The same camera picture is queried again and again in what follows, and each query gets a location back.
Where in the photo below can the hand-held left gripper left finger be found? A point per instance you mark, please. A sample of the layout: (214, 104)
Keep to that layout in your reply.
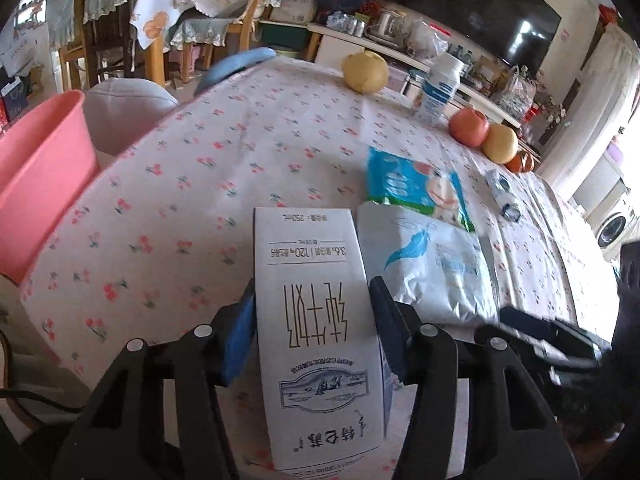
(239, 335)

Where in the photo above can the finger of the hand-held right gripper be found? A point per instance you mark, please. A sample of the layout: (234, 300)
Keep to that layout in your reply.
(570, 367)
(550, 332)

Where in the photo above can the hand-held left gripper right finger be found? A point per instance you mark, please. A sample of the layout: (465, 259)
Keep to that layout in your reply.
(387, 330)

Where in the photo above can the white milk carton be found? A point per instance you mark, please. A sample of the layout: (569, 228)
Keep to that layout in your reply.
(315, 320)

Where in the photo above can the white packet with blue feather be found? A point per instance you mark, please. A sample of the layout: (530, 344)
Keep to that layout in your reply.
(435, 260)

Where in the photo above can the pink plastic bin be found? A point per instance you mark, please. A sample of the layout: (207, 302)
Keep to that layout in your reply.
(40, 180)

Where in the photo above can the white washing machine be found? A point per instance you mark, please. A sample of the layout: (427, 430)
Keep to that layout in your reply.
(612, 225)

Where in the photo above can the small clear wrapped item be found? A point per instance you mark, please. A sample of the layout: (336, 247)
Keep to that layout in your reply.
(502, 192)

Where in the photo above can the blue snack packet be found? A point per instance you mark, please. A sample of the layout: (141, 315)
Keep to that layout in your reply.
(400, 180)

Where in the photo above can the orange persimmon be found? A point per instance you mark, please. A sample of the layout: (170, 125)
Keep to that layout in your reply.
(525, 162)

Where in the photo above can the small yellow pear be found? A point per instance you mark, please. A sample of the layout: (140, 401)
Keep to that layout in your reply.
(500, 144)

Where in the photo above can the red apple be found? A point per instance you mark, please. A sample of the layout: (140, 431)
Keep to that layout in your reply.
(469, 127)

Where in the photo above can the white yogurt bottle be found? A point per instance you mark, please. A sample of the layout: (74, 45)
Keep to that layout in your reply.
(437, 90)

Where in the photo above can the lace covered standing air conditioner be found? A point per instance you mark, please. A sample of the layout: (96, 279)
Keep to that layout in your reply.
(595, 85)

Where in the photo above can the grey cushioned stool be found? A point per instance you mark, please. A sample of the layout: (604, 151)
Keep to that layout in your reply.
(125, 110)

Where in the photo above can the large yellow pear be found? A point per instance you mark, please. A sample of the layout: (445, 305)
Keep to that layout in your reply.
(365, 72)

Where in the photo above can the blue chair back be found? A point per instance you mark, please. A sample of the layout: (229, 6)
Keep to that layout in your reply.
(235, 62)

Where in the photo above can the cream television cabinet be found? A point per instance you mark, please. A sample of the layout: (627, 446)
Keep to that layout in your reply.
(335, 47)

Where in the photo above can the clear plastic bag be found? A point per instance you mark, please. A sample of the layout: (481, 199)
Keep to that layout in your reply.
(425, 37)

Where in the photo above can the green storage crate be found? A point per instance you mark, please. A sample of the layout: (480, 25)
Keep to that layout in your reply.
(285, 35)

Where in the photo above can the glass kettle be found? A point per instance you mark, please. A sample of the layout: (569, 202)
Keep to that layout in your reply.
(387, 25)

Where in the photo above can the dark wooden chair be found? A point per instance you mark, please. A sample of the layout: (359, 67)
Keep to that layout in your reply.
(100, 60)

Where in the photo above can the light wooden chair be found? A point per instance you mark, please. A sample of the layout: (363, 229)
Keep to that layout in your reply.
(250, 25)

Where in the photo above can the red decoration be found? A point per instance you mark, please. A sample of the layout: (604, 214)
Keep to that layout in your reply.
(609, 14)

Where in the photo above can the black television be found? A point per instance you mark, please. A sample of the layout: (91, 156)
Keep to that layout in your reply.
(475, 5)

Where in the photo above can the orange print dining tablecloth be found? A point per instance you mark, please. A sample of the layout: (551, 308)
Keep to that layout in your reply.
(160, 5)

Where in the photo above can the white cardboard box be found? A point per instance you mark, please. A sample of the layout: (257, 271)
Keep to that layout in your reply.
(295, 0)

